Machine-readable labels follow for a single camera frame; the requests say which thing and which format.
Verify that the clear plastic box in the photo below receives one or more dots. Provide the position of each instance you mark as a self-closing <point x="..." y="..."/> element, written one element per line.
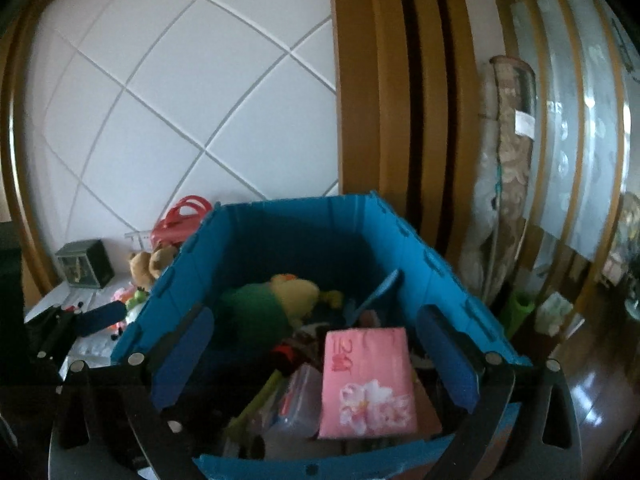
<point x="300" y="410"/>

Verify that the yellow green plastic toy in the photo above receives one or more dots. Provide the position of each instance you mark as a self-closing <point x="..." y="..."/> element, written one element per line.
<point x="255" y="402"/>

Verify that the white plastic bag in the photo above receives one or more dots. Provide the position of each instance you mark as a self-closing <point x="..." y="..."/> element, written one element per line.
<point x="552" y="312"/>

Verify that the pink tissue pack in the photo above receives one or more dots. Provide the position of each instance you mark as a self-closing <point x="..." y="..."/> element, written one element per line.
<point x="365" y="375"/>

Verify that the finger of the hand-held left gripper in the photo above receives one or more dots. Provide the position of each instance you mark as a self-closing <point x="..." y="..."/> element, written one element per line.
<point x="100" y="319"/>

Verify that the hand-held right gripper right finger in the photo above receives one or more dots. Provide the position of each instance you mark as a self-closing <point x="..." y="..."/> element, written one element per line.
<point x="445" y="360"/>

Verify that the green rolled mat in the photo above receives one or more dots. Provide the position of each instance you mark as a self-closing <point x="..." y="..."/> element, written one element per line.
<point x="517" y="312"/>

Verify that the yellow duck plush green hood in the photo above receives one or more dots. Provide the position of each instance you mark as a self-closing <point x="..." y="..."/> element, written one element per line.
<point x="260" y="310"/>

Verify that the white wall socket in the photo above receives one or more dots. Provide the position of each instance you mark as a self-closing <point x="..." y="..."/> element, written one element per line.
<point x="137" y="240"/>

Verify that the brown teddy bear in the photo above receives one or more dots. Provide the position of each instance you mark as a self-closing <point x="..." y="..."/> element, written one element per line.
<point x="150" y="262"/>

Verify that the pig plush in red dress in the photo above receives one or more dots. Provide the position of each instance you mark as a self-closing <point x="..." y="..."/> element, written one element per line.
<point x="122" y="294"/>

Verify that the red carry case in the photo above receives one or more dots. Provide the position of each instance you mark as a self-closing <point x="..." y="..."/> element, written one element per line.
<point x="175" y="225"/>

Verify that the blue plastic crate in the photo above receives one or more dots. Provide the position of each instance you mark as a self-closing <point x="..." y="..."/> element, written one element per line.
<point x="280" y="230"/>

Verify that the rolled patterned carpet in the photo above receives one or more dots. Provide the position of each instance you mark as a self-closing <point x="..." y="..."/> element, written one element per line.
<point x="505" y="160"/>

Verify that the wooden headboard frame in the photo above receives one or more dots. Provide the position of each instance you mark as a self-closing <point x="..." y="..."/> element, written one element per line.
<point x="390" y="85"/>

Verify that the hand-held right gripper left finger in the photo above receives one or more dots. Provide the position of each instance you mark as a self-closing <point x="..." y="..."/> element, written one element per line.
<point x="185" y="360"/>

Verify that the glass door wardrobe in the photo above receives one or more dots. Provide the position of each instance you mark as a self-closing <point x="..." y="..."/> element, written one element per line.
<point x="575" y="110"/>

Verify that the dark green gift box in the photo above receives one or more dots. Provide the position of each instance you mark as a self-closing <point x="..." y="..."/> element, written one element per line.
<point x="85" y="265"/>

